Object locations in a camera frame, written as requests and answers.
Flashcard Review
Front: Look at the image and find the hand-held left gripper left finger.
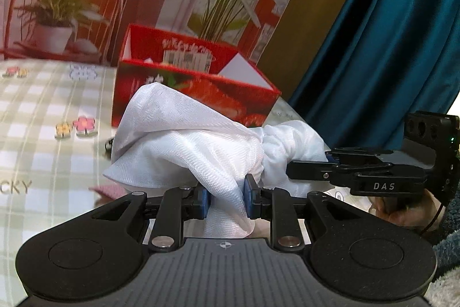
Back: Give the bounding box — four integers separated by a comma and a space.
90, 183, 210, 253

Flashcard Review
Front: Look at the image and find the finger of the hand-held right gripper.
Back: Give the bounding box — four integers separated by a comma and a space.
286, 161, 360, 183
324, 147, 394, 168

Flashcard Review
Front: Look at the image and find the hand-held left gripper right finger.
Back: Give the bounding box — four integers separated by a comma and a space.
243, 175, 364, 253

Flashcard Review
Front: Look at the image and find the white mesh cloth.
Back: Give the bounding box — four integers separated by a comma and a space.
101, 81, 333, 239

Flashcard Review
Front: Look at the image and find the pink cloth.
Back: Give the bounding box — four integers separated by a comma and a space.
89, 184, 127, 199

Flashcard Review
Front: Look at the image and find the red cardboard box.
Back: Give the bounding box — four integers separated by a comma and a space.
111, 24, 281, 129

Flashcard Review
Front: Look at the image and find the person's right forearm fluffy sleeve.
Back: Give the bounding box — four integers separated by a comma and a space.
427, 190, 460, 307

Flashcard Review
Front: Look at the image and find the person's right hand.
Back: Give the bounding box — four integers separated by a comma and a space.
369, 191, 445, 230

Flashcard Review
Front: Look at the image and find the teal curtain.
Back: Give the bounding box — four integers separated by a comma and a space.
287, 0, 460, 151

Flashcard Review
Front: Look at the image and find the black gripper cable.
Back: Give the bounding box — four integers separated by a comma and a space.
422, 197, 444, 234

